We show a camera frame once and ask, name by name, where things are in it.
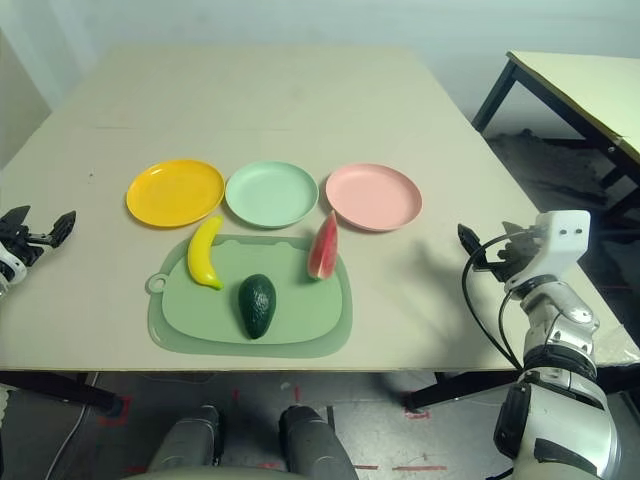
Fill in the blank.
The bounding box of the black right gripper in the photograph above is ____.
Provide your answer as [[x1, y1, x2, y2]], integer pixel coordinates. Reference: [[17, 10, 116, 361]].
[[457, 220, 539, 284]]

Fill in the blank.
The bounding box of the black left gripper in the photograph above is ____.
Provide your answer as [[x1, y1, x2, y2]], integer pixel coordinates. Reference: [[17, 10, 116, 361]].
[[0, 205, 77, 266]]

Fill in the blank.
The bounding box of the yellow toy banana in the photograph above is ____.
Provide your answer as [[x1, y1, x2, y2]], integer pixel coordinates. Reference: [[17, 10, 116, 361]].
[[187, 215, 225, 291]]

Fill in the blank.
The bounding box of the red watermelon slice toy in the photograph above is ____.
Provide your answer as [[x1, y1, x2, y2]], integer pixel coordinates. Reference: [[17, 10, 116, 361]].
[[306, 209, 340, 281]]

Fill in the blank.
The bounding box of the dark green toy avocado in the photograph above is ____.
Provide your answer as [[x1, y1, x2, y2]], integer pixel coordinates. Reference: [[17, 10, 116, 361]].
[[236, 273, 278, 341]]

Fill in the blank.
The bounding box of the pink plastic plate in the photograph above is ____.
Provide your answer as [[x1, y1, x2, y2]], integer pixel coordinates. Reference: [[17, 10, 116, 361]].
[[325, 162, 424, 234]]

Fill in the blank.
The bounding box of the yellow plastic plate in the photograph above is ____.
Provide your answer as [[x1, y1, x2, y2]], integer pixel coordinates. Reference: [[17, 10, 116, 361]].
[[125, 159, 226, 230]]

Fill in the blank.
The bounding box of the clear plastic bag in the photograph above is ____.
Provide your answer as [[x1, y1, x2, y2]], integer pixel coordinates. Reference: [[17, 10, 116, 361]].
[[594, 324, 640, 366]]

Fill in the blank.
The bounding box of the mint green plastic plate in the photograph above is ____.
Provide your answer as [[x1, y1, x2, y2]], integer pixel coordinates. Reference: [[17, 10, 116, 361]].
[[224, 160, 320, 230]]

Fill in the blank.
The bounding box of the grey robot left leg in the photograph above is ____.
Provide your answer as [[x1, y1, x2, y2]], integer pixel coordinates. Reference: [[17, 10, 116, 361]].
[[147, 404, 224, 474]]

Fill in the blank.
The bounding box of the grey robot leg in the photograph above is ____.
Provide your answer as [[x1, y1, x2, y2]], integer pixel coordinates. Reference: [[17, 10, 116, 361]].
[[147, 404, 224, 474], [278, 405, 359, 480]]

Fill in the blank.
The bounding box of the grey robot right leg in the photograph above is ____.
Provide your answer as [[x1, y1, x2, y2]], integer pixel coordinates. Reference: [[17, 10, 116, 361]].
[[278, 405, 359, 480]]

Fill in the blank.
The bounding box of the grey robot torso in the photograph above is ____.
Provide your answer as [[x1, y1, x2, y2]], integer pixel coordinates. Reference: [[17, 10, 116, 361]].
[[124, 464, 301, 480]]

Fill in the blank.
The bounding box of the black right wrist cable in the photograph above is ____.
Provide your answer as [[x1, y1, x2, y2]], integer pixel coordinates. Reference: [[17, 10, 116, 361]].
[[462, 234, 531, 374]]

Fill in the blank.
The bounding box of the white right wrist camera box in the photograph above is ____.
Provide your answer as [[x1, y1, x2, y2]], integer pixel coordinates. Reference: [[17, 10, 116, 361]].
[[503, 209, 592, 294]]

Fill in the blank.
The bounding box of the beige side table black frame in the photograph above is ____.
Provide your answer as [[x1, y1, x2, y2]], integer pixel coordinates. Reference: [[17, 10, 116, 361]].
[[472, 49, 640, 236]]

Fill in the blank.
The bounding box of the thin white floor cable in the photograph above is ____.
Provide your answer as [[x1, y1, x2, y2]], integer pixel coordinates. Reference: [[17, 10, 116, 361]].
[[49, 374, 96, 480]]

